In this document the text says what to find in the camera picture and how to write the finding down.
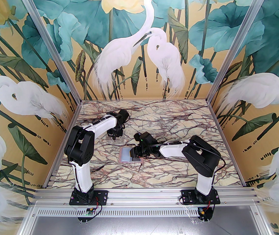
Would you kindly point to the black VIP card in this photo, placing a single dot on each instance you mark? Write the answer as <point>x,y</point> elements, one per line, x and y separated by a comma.
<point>137,159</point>

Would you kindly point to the pink leather card holder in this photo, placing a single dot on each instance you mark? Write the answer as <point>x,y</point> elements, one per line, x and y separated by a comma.
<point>124,155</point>

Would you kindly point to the clear plastic card box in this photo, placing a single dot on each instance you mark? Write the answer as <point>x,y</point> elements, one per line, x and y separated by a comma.
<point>123,139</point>

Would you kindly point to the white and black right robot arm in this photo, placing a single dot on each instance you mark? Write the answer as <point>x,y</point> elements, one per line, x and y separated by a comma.
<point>173,149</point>

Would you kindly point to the perforated metal tray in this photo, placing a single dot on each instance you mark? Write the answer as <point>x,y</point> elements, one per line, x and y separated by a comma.
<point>142,212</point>

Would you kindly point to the small green circuit board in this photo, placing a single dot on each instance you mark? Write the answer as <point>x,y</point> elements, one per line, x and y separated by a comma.
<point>89,212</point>

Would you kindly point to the grey metal base panel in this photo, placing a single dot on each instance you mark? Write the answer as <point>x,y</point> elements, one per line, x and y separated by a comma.
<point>142,226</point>

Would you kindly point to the thin aluminium table rail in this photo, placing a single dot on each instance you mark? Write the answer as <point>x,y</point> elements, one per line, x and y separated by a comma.
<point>144,100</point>

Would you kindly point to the wide aluminium frame rail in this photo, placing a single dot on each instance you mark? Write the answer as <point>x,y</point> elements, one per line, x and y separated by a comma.
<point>142,197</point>

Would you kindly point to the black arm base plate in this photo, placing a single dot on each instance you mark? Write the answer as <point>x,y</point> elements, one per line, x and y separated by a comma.
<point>187,196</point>
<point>102,196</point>

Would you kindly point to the aluminium table side rail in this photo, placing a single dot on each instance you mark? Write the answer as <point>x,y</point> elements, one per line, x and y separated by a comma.
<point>223,136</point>
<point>48,180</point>

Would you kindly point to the aluminium frame post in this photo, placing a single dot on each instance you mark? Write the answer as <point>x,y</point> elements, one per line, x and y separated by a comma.
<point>51,43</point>
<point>237,43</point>

